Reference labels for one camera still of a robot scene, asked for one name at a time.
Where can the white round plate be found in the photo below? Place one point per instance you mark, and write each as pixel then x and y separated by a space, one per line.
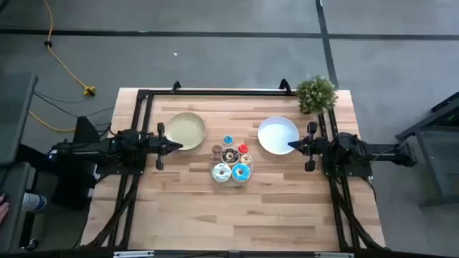
pixel 276 134

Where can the large chocolate-iced donut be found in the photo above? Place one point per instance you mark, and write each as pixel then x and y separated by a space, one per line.
pixel 226 156

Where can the large white-iced donut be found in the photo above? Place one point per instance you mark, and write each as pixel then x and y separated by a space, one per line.
pixel 216 173

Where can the black caster wheel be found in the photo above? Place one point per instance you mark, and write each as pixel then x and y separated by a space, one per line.
pixel 31 244

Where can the black equipment stand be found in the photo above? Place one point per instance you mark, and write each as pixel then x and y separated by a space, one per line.
pixel 71 190

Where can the grey desk panel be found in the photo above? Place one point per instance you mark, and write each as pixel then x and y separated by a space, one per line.
pixel 16 114
pixel 14 200

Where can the green potted plant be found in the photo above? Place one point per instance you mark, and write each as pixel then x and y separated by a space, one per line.
pixel 315 95

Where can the small white sprinkled donut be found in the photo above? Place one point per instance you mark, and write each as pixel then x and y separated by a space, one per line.
pixel 243 159

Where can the beige round plate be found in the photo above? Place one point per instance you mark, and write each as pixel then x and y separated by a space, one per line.
pixel 186 125

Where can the dark metal cart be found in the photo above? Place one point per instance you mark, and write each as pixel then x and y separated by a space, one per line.
pixel 434 161

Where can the small chocolate-iced donut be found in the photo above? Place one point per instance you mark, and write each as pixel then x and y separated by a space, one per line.
pixel 215 149
pixel 214 159

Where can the white and blue bottle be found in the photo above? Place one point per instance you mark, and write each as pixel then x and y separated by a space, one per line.
pixel 34 202

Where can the round woven placemat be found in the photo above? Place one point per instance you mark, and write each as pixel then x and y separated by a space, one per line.
pixel 231 183

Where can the small red-iced donut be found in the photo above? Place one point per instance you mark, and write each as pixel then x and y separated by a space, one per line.
pixel 241 148

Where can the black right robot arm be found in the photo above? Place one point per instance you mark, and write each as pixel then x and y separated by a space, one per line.
pixel 383 155

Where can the person's hand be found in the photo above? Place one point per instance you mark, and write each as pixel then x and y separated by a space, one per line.
pixel 3 209

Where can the small blue-iced donut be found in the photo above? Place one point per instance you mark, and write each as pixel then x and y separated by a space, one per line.
pixel 226 139

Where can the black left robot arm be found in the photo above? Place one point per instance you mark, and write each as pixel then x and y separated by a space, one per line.
pixel 93 147

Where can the large blue-iced donut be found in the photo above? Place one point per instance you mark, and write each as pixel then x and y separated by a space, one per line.
pixel 236 173

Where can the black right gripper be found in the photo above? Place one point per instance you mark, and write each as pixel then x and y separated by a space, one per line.
pixel 311 146

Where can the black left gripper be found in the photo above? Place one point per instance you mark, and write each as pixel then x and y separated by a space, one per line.
pixel 159 145

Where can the black aluminium frame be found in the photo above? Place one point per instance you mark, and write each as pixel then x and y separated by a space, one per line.
pixel 215 92

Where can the silver metal bracket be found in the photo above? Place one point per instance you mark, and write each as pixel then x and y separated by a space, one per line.
pixel 132 254
pixel 333 255

